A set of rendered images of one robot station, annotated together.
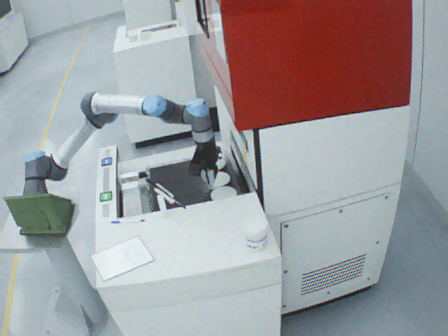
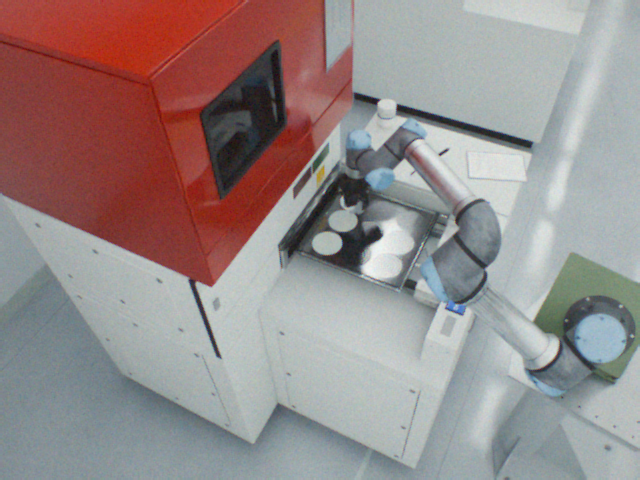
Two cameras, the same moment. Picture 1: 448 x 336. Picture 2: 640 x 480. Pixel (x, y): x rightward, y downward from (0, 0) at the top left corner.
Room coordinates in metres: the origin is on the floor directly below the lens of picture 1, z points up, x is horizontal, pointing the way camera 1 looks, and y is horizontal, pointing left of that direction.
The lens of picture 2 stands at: (2.55, 0.71, 2.30)
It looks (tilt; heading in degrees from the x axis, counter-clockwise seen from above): 50 degrees down; 216
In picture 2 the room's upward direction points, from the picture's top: 2 degrees counter-clockwise
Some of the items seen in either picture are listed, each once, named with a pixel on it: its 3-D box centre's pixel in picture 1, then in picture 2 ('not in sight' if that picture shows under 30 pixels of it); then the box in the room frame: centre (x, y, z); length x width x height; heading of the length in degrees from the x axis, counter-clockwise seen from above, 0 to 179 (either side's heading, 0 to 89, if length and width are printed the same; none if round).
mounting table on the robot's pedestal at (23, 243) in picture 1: (44, 226); (585, 360); (1.46, 0.92, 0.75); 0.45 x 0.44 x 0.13; 88
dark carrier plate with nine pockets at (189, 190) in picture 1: (192, 184); (369, 232); (1.48, 0.13, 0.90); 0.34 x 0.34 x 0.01; 7
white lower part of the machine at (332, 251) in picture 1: (306, 214); (224, 294); (1.75, -0.40, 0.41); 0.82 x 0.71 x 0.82; 7
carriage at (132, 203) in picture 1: (132, 204); (444, 260); (1.43, 0.40, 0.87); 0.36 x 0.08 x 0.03; 7
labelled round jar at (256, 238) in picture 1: (256, 235); (386, 114); (1.02, -0.07, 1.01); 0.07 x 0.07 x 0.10
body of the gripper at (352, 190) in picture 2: (207, 150); (354, 185); (1.46, 0.05, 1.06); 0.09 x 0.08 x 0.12; 151
